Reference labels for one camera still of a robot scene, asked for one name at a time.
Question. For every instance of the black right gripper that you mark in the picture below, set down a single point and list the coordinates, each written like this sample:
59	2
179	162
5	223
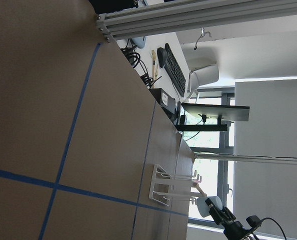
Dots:
233	230

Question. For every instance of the light blue plastic cup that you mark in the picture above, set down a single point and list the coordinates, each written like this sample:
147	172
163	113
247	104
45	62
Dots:
204	208

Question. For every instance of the black monitor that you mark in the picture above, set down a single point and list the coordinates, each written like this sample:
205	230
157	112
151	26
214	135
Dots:
212	116

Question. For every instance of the white office chair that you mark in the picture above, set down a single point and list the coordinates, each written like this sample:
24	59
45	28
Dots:
200	77

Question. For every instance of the black keyboard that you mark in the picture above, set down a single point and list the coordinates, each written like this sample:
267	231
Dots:
174	71

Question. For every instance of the black computer mouse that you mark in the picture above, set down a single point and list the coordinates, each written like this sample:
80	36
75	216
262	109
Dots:
162	56

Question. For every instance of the white wire cup rack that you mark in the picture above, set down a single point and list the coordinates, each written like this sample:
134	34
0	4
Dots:
165	187

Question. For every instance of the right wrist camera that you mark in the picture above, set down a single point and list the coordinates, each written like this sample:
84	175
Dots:
254	221

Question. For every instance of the aluminium frame post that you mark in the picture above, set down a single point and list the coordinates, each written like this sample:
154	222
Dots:
181	15

